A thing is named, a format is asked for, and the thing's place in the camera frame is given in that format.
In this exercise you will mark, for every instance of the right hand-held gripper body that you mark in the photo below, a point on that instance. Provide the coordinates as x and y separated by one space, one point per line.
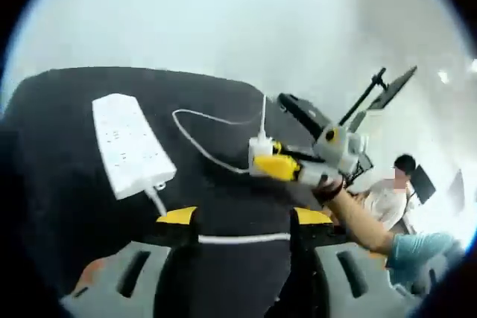
333 146

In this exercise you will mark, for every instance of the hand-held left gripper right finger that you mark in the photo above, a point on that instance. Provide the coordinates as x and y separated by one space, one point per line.
357 280

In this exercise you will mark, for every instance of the black monitor stand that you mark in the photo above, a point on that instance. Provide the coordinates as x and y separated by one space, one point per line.
363 96

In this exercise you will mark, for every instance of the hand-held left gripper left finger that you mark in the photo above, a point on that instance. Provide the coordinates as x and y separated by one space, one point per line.
112 284

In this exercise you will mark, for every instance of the white charger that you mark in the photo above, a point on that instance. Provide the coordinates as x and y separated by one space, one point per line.
259 147

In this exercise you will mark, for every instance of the white power strip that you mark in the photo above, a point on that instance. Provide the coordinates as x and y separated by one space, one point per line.
126 143

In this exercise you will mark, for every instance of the small black monitor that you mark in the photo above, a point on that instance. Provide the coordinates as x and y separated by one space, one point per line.
423 184

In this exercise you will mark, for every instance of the person's right hand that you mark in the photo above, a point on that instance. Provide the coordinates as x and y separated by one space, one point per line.
328 185

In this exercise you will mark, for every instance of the black flat case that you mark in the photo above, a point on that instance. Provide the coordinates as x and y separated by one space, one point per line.
302 111

